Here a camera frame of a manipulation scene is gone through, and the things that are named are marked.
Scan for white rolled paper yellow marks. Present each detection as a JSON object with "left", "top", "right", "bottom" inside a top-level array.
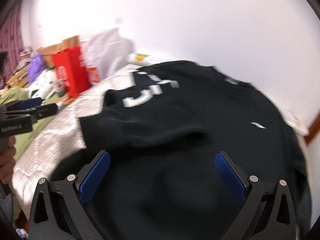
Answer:
[{"left": 127, "top": 53, "right": 150, "bottom": 66}]

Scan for black sweatshirt white lettering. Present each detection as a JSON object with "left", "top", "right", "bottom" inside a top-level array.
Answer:
[{"left": 52, "top": 61, "right": 311, "bottom": 239}]

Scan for purple bag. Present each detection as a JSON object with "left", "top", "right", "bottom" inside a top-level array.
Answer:
[{"left": 27, "top": 54, "right": 46, "bottom": 85}]

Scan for red shopping bag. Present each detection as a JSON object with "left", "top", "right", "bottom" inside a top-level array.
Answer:
[{"left": 52, "top": 46, "right": 91, "bottom": 98}]

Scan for person's left hand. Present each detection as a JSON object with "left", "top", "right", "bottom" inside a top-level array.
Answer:
[{"left": 0, "top": 136, "right": 16, "bottom": 184}]

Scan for wooden slatted frame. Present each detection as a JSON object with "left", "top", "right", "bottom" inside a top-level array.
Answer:
[{"left": 6, "top": 66, "right": 28, "bottom": 88}]

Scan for striped quilted mattress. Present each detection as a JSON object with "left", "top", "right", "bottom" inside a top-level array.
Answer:
[{"left": 12, "top": 64, "right": 139, "bottom": 217}]

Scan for white black spotted cloth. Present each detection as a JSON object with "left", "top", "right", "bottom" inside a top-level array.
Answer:
[{"left": 27, "top": 66, "right": 68, "bottom": 102}]

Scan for white plastic bag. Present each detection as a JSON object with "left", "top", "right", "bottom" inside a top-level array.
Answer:
[{"left": 80, "top": 28, "right": 135, "bottom": 85}]

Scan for brown wooden door frame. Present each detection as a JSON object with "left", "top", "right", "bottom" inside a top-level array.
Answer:
[{"left": 304, "top": 114, "right": 320, "bottom": 145}]

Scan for brown paper bag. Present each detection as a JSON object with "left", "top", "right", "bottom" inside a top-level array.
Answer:
[{"left": 36, "top": 35, "right": 80, "bottom": 68}]

